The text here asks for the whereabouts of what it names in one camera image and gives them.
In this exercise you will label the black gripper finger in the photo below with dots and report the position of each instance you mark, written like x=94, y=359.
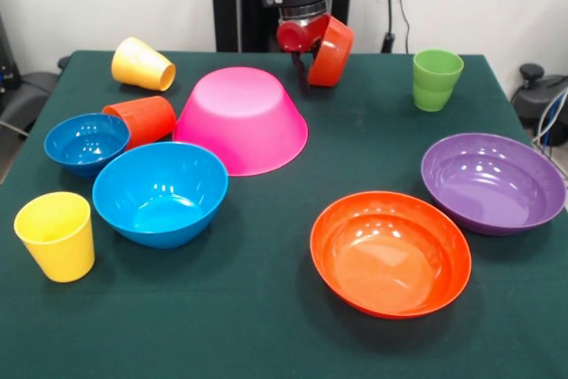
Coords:
x=316, y=50
x=302, y=75

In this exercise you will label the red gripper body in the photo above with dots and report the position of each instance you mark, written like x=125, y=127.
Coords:
x=297, y=35

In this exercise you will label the small orange bowl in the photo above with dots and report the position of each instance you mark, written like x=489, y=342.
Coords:
x=335, y=55

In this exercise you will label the pink plastic bowl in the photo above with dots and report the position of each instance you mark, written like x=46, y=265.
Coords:
x=242, y=130

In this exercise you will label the red-orange plastic cup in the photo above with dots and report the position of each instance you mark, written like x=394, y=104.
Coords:
x=146, y=119

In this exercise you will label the golden yellow plastic cup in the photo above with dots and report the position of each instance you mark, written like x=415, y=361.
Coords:
x=137, y=64

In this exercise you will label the green plastic cup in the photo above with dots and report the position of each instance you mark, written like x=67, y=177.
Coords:
x=437, y=86

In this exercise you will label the light blue plastic bowl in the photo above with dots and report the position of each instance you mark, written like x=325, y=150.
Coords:
x=160, y=201

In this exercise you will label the large shallow orange bowl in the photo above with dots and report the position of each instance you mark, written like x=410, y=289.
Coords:
x=390, y=259

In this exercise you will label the purple plastic bowl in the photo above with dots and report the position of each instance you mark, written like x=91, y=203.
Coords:
x=492, y=183

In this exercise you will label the small dark blue bowl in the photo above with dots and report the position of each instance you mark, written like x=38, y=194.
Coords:
x=86, y=146

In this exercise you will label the dark green tablecloth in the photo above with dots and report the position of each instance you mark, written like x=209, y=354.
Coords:
x=310, y=330

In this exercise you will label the lemon yellow plastic cup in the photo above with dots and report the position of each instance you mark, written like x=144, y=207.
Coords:
x=57, y=246

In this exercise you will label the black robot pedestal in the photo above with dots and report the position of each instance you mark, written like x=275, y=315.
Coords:
x=239, y=6

